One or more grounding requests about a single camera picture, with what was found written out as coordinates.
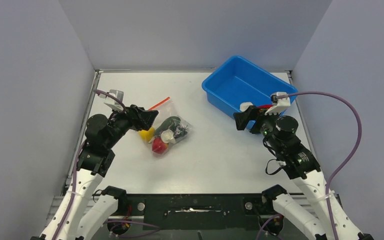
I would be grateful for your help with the blue plastic bin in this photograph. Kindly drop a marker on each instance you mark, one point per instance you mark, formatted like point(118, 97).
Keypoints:
point(238, 81)

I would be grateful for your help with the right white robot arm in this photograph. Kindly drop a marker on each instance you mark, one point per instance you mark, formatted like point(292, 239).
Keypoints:
point(329, 221)

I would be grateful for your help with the clear zip top bag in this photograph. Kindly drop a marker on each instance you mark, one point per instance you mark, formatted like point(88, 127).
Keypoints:
point(166, 108)

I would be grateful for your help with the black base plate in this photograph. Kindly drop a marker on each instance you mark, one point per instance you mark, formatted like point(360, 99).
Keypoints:
point(197, 211)

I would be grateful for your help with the yellow toy pepper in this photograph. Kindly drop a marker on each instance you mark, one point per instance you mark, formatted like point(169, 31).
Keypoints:
point(147, 135)

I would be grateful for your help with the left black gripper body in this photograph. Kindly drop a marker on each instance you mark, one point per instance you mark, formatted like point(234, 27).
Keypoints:
point(123, 122)

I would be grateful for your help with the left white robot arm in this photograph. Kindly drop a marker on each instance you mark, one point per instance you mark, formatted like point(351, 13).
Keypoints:
point(72, 220)

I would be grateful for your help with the red toy apple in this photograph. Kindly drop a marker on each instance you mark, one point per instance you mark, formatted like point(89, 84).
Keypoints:
point(158, 146)

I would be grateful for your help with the green toy avocado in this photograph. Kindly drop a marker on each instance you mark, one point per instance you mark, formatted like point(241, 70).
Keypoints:
point(170, 123)

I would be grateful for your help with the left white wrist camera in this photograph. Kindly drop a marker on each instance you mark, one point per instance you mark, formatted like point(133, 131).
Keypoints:
point(113, 99)

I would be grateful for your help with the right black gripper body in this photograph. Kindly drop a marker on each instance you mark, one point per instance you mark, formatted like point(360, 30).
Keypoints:
point(264, 124)

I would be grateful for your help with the dark toy grapes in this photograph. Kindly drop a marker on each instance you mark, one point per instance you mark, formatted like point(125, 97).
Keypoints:
point(179, 129)

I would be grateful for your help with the white toy garlic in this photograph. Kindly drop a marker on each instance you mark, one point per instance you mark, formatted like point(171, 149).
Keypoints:
point(168, 137)

